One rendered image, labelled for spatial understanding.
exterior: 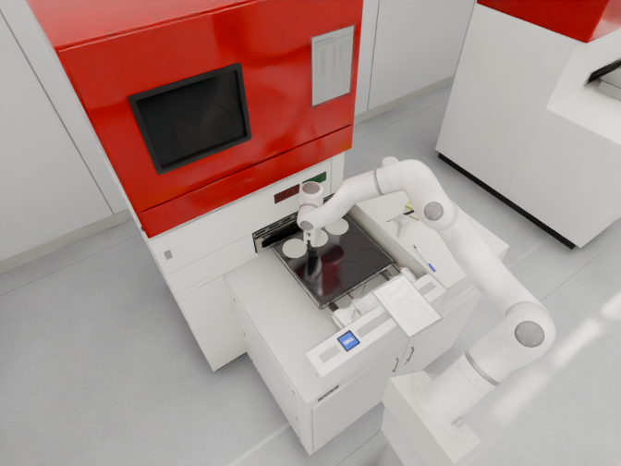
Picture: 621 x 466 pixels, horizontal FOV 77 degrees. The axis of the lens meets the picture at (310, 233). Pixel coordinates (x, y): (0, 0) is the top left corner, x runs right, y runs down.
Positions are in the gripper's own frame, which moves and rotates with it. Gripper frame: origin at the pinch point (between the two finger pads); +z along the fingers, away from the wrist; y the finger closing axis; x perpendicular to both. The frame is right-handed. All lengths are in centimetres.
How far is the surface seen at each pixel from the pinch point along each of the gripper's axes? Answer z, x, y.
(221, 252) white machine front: -3.1, 33.0, -14.4
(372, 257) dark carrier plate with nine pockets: 2.1, -24.7, 2.0
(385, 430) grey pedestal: 10, -39, -58
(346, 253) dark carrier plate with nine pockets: 2.0, -13.9, 1.1
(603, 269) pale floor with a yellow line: 92, -174, 101
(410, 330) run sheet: -5, -41, -31
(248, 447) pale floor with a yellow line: 92, 18, -59
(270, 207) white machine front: -14.8, 17.6, 3.2
